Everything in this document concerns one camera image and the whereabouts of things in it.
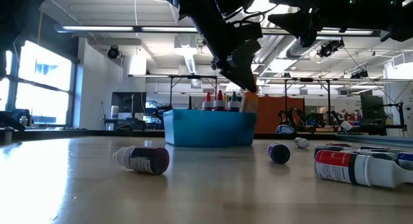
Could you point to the black ceiling spotlight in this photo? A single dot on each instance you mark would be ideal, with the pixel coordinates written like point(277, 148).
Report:
point(113, 52)
point(327, 49)

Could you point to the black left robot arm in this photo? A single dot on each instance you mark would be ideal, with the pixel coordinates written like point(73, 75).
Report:
point(19, 17)

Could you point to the small blue dropper bottle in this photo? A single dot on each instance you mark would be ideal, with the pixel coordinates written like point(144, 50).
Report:
point(407, 161)

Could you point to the small red-label dropper bottle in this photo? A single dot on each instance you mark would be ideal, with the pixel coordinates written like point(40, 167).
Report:
point(335, 167)

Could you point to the large bottle pink-red tip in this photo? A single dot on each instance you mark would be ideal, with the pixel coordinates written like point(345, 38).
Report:
point(207, 104)

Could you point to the blue white round object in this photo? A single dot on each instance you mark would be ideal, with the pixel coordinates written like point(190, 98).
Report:
point(285, 129)

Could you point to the orange partition panel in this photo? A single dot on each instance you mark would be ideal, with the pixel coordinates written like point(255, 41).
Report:
point(271, 111)

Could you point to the silver ceiling duct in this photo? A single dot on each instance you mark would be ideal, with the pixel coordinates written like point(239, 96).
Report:
point(293, 49)

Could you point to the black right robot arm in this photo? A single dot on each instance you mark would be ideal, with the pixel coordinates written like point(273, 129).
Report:
point(380, 17)

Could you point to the short grey post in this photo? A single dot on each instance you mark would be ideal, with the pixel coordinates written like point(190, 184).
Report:
point(8, 135)

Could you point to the white bottle on ledge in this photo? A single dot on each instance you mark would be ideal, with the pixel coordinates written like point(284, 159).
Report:
point(23, 121)

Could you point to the large green-tipped colouring bottle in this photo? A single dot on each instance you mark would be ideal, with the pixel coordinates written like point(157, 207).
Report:
point(234, 104)

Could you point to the dark background monitor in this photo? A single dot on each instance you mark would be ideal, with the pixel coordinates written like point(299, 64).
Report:
point(372, 107)

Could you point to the black computer monitor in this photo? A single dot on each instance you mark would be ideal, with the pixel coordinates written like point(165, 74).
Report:
point(129, 104)

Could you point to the black background station frame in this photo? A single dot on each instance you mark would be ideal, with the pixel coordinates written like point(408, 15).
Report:
point(306, 79)
point(193, 77)

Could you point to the black object at window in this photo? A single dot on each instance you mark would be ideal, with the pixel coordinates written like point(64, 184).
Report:
point(13, 119)

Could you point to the large orange-tipped colouring bottle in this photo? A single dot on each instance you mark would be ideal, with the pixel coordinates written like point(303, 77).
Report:
point(249, 103)

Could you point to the large bright window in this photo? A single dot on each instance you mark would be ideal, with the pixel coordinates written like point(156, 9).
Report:
point(45, 72)

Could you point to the small dark red dropper bottle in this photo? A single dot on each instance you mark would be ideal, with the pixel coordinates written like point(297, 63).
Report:
point(148, 159)

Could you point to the background robot arms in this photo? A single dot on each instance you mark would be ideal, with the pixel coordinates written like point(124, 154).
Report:
point(297, 117)

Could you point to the overhead light bar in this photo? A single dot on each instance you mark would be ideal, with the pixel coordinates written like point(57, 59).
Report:
point(96, 28)

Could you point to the small brown dropper bottle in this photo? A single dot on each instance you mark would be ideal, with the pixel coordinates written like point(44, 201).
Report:
point(302, 142)

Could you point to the blue plastic bin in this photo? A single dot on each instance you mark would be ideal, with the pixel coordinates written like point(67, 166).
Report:
point(209, 128)

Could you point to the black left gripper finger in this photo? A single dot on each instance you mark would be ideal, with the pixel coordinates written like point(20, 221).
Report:
point(243, 69)

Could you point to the large yellow-tipped colouring bottle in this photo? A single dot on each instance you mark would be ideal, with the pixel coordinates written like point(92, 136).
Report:
point(225, 97)

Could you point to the small purple dropper bottle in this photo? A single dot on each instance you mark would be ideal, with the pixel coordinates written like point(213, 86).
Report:
point(279, 153)

